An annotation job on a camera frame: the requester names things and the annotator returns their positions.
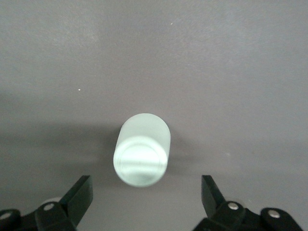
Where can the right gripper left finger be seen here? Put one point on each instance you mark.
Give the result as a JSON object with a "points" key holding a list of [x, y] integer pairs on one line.
{"points": [[67, 211]]}

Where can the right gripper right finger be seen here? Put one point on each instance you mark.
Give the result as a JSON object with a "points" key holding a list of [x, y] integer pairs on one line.
{"points": [[223, 216]]}

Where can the pale green plastic cup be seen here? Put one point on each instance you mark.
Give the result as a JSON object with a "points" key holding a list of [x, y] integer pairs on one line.
{"points": [[142, 149]]}

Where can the dark gray table mat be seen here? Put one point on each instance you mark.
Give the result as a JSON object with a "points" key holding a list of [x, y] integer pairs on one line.
{"points": [[154, 60]]}

